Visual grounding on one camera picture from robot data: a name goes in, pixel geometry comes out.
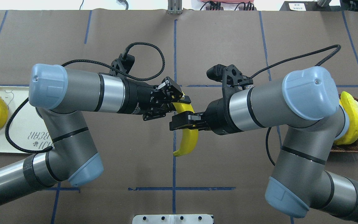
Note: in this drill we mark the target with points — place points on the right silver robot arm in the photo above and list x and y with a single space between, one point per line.
308 102

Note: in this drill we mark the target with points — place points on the silver aluminium frame post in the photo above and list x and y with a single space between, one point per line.
175 7

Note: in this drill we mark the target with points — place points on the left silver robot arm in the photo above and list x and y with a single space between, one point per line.
60 95

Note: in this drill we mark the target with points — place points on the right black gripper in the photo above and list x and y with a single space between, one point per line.
217 116

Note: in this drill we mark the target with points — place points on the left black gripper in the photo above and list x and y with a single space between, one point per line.
137 98

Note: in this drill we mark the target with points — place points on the white rectangular plate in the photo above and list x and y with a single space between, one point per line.
27 130

